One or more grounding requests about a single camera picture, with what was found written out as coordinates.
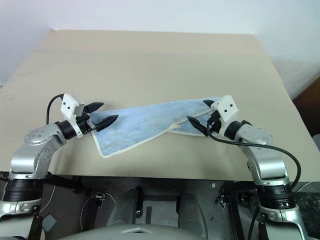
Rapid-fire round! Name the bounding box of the dark green marbled surface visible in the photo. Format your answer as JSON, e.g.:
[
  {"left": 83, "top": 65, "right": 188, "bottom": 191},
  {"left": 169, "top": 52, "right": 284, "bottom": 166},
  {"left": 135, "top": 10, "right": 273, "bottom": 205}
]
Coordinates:
[{"left": 287, "top": 181, "right": 320, "bottom": 240}]

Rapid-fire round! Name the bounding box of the grey robot torso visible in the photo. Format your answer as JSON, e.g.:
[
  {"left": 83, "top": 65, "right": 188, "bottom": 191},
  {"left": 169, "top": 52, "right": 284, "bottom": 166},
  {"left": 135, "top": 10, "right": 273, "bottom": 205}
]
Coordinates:
[{"left": 52, "top": 223, "right": 208, "bottom": 240}]

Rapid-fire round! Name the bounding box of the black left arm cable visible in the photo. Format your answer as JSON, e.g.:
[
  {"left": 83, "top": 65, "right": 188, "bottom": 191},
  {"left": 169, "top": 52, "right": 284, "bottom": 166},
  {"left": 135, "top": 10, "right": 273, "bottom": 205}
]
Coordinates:
[{"left": 45, "top": 93, "right": 65, "bottom": 125}]

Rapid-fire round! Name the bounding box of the light blue towel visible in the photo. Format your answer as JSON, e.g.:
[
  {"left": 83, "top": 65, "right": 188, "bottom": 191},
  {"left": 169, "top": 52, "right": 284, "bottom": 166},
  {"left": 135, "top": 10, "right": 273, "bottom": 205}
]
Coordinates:
[{"left": 89, "top": 95, "right": 221, "bottom": 159}]

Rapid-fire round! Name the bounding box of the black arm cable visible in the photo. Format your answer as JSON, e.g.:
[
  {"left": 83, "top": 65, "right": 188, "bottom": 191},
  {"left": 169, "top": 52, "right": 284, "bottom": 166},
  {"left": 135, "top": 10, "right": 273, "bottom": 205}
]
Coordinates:
[
  {"left": 45, "top": 93, "right": 65, "bottom": 125},
  {"left": 205, "top": 116, "right": 302, "bottom": 191}
]

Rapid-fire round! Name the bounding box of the black table frame brace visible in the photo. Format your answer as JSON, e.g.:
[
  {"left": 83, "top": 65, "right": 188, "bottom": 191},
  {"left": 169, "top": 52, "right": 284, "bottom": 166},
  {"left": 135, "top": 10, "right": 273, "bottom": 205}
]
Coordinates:
[{"left": 42, "top": 174, "right": 84, "bottom": 195}]

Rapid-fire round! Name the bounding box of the black table leg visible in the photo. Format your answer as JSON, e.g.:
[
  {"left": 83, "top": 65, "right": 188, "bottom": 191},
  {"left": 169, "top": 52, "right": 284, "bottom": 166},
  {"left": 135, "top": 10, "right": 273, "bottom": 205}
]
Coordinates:
[
  {"left": 224, "top": 183, "right": 246, "bottom": 240},
  {"left": 26, "top": 199, "right": 44, "bottom": 240}
]

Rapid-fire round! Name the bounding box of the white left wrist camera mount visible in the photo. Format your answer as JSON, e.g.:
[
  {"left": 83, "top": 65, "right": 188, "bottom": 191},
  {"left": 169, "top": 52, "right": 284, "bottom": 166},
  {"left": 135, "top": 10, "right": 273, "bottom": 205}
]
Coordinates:
[{"left": 60, "top": 93, "right": 87, "bottom": 139}]

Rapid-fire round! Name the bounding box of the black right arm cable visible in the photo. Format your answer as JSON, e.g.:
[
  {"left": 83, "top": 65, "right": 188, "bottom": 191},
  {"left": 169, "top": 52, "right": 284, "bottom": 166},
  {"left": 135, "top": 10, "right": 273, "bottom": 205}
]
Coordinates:
[{"left": 205, "top": 116, "right": 302, "bottom": 191}]

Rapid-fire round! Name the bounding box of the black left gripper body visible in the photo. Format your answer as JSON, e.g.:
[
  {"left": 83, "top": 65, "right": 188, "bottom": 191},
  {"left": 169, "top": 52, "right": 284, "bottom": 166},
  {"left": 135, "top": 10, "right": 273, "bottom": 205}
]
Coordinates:
[{"left": 75, "top": 113, "right": 98, "bottom": 134}]

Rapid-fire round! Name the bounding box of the small grey box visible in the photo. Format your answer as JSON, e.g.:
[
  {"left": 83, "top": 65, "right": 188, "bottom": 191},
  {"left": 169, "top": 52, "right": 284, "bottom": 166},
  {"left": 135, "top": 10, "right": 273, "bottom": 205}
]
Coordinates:
[{"left": 42, "top": 214, "right": 57, "bottom": 232}]

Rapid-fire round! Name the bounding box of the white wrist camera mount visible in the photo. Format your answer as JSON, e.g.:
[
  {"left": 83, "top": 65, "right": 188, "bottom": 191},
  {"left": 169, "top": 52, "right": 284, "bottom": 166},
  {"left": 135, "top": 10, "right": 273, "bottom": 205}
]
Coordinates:
[
  {"left": 60, "top": 93, "right": 87, "bottom": 139},
  {"left": 210, "top": 94, "right": 240, "bottom": 124}
]

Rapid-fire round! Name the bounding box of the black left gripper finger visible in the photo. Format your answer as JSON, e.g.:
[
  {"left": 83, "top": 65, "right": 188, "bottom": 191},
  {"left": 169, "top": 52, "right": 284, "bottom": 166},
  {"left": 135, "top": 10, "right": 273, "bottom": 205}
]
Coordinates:
[
  {"left": 94, "top": 114, "right": 119, "bottom": 132},
  {"left": 83, "top": 101, "right": 104, "bottom": 114}
]

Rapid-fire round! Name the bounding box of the grey rounded robot leg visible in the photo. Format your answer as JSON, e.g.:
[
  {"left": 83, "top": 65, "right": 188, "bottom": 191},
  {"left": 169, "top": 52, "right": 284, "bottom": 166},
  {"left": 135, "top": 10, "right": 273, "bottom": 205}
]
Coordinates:
[
  {"left": 106, "top": 188, "right": 141, "bottom": 226},
  {"left": 176, "top": 191, "right": 209, "bottom": 240}
]

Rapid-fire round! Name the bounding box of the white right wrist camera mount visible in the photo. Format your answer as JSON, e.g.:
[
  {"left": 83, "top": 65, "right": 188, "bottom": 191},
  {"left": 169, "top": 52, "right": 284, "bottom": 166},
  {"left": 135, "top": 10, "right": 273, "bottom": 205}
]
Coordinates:
[{"left": 210, "top": 94, "right": 240, "bottom": 124}]

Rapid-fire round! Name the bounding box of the dark brown cabinet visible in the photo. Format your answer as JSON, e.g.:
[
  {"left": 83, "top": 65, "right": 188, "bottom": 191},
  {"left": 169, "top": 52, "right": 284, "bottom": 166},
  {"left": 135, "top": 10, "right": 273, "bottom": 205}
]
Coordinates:
[{"left": 291, "top": 79, "right": 320, "bottom": 141}]

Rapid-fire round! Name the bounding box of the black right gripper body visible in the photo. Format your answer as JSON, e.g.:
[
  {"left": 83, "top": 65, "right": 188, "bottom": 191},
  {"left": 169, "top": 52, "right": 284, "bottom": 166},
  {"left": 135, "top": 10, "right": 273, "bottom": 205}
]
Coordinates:
[{"left": 205, "top": 110, "right": 224, "bottom": 135}]

